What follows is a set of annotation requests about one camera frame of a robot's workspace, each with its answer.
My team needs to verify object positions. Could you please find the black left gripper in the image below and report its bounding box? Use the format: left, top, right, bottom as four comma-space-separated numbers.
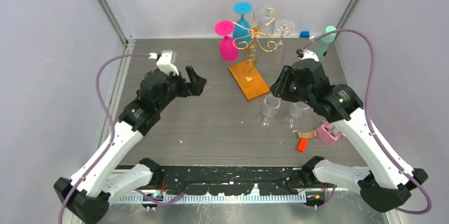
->
156, 66, 205, 111

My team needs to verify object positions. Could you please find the small blue block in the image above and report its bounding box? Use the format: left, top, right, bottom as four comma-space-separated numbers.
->
299, 31, 310, 38

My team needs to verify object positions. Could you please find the green microphone on tripod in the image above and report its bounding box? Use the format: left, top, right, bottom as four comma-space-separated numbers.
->
315, 25, 337, 61

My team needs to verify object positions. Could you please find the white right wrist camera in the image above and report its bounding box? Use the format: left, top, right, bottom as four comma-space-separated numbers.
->
296, 49, 319, 61

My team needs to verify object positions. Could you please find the gold wire glass rack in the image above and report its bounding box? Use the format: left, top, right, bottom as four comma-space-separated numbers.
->
228, 6, 284, 102

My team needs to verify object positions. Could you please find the clear wine glass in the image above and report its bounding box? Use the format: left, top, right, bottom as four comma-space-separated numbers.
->
283, 102, 310, 129
258, 95, 281, 127
258, 5, 277, 34

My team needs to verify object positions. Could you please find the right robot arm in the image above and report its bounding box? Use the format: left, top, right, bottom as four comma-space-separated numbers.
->
270, 58, 428, 212

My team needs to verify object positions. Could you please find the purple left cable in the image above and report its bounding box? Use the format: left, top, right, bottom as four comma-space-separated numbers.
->
58, 52, 157, 224

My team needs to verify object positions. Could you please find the pink wine glass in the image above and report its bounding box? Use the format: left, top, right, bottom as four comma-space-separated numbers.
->
214, 20, 239, 62

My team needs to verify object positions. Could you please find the blue wine glass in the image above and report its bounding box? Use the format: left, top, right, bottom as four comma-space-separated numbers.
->
232, 2, 252, 47

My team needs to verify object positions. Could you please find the small orange block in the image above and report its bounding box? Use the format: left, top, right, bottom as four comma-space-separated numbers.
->
297, 138, 308, 153

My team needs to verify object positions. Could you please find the clear flute glass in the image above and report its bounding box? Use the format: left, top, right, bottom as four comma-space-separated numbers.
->
271, 19, 294, 68

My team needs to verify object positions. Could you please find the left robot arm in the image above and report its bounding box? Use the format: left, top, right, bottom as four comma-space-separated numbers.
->
53, 66, 207, 223

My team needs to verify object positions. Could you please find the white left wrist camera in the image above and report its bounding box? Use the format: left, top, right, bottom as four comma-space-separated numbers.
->
156, 50, 179, 76

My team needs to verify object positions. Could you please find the black base bar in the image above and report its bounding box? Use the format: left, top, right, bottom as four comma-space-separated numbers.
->
149, 166, 323, 196

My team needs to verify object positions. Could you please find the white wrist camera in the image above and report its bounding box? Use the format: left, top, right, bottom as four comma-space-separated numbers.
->
156, 50, 179, 76
296, 49, 319, 61

